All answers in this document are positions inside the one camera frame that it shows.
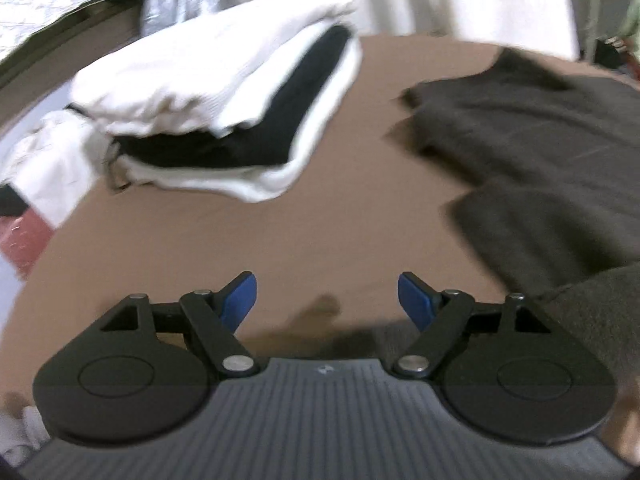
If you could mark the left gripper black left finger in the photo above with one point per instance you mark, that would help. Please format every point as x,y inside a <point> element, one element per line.
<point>145,368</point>

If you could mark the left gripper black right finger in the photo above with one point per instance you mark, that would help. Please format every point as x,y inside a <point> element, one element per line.
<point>506,369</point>

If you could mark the dark grey knit sweater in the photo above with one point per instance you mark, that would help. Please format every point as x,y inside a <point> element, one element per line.
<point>554,207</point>

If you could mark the red suitcase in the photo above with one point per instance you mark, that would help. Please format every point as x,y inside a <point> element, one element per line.
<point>23,240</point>

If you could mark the brown bed sheet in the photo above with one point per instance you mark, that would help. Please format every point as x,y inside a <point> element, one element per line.
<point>327,253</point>

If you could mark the white cloth on suitcase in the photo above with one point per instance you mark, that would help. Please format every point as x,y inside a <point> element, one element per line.
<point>56,164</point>

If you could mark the black folded garment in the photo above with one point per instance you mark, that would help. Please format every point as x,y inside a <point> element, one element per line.
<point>266,144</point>

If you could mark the white cloth draped chair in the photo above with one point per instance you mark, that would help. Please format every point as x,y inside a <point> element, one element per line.
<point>544,26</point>

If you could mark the dark wooden window frame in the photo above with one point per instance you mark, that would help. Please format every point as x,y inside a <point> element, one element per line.
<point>55,53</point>

